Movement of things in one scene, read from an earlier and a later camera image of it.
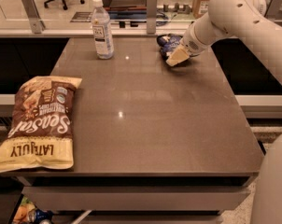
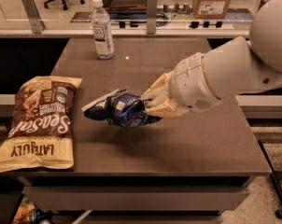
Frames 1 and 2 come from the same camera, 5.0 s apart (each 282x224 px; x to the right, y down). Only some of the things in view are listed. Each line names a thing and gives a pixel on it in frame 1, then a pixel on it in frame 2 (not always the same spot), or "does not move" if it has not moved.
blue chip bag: [167, 43] -> [121, 107]
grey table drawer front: [133, 198] does not move
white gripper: [190, 43] -> [190, 84]
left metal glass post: [36, 23] does not move
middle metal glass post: [151, 11] does not move
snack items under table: [28, 214] does not move
